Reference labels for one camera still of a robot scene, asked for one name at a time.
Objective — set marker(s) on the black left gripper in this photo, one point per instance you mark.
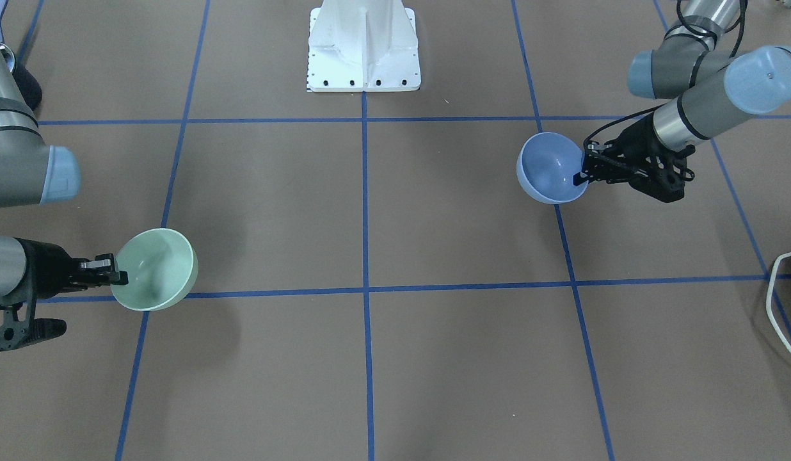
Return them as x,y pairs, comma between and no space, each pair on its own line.
634,146

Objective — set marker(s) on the blue bowl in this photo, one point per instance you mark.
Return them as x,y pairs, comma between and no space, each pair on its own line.
546,166

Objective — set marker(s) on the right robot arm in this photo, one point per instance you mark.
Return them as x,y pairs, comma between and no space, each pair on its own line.
33,172

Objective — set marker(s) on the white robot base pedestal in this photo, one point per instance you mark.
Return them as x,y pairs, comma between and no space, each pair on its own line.
363,46

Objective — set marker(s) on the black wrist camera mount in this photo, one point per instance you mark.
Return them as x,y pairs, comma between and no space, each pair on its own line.
19,327
663,173

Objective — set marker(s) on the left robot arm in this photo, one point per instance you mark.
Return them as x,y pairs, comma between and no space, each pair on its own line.
706,92

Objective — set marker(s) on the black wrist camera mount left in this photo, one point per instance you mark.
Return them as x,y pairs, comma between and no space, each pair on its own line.
663,173

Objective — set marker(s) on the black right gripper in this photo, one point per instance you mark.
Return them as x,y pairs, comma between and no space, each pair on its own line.
47,264

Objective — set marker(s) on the dark blue saucepan with lid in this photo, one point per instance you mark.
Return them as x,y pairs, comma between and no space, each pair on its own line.
16,81

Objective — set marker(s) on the green bowl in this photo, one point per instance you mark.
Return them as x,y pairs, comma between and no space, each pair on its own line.
161,267

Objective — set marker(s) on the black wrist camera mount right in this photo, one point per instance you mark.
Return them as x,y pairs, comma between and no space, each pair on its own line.
19,327

